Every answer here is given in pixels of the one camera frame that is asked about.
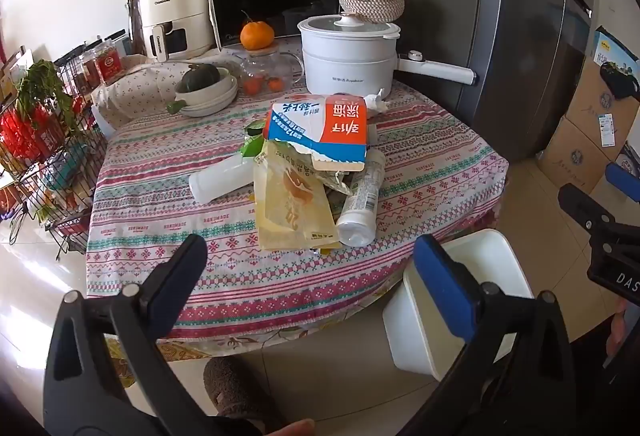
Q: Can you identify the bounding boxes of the black bag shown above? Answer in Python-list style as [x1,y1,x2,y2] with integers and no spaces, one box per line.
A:
[597,62,640,100]

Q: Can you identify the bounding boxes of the person's right hand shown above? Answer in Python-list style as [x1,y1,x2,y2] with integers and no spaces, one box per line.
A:
[606,300,632,367]

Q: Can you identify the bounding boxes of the patterned tablecloth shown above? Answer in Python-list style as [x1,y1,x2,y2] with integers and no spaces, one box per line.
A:
[85,78,511,349]

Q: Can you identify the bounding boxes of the grey refrigerator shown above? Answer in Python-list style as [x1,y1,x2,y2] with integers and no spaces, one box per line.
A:
[377,0,597,163]

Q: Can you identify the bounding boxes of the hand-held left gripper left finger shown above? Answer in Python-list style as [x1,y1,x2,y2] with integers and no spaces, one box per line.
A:
[42,233,264,436]

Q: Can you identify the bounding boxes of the cream air fryer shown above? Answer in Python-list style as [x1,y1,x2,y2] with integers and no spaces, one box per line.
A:
[138,0,216,63]

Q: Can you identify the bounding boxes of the white plastic bin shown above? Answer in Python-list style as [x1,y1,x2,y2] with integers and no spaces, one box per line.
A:
[382,229,534,380]

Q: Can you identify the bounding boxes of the crumpled white tissue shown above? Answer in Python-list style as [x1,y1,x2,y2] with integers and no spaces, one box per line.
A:
[362,88,394,117]

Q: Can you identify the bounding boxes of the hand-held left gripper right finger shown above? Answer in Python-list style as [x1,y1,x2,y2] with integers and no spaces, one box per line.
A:
[399,235,577,436]

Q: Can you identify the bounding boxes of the stack of white bowls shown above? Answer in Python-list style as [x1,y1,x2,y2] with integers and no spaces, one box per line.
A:
[167,67,240,119]

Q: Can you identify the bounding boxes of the blue printed carton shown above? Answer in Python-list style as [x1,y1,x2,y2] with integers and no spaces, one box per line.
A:
[592,24,640,67]

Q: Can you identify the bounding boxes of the green leafy plant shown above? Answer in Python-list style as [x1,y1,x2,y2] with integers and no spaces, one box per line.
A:
[14,60,77,129]

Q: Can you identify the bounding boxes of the yellow snack packet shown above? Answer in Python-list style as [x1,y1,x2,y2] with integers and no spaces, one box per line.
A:
[252,140,343,253]

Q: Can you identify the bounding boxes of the large orange tangerine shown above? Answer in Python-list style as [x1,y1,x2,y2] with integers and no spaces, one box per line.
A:
[239,10,276,51]

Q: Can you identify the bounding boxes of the large cardboard box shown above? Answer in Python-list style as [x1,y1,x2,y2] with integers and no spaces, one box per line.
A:
[537,115,640,197]

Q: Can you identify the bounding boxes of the person's dark clothing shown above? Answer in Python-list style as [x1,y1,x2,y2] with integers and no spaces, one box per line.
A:
[565,296,640,436]

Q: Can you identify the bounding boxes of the blue cardboard box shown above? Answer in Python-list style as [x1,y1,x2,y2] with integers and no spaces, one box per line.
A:
[262,92,372,173]

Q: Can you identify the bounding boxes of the black wire rack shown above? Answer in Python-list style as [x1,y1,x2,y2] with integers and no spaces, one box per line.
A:
[0,30,132,263]

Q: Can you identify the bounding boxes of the plain white plastic bottle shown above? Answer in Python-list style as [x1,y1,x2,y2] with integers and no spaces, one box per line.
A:
[188,154,257,205]

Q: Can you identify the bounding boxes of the person's left hand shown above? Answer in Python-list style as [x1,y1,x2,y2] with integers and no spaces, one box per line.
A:
[265,418,317,436]

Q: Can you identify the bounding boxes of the white electric cooking pot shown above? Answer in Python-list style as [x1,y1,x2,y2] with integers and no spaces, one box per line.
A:
[297,14,477,96]

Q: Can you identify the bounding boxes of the brown fuzzy slipper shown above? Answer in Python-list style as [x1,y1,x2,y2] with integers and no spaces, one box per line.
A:
[202,355,274,423]

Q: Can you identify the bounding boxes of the red label jar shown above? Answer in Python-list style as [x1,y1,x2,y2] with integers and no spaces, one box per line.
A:
[79,42,126,87]

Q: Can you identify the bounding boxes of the green squash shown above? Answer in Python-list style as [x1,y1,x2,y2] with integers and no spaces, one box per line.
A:
[180,62,221,94]

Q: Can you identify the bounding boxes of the green wrapper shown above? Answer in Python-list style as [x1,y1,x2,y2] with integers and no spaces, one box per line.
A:
[242,122,267,160]

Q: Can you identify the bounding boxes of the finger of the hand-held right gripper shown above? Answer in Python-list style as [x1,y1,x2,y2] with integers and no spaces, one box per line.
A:
[557,183,640,243]
[605,163,640,203]

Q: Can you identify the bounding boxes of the red packets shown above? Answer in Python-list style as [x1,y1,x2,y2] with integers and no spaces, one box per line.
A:
[0,107,57,163]

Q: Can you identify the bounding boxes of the clear labelled plastic bottle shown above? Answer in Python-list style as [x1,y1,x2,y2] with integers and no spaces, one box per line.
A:
[335,148,387,247]

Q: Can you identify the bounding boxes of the floral cushion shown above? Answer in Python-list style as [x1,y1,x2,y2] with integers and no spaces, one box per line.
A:
[92,54,192,133]

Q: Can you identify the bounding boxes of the glass teapot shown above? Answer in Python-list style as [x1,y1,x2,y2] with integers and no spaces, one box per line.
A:
[234,46,306,97]

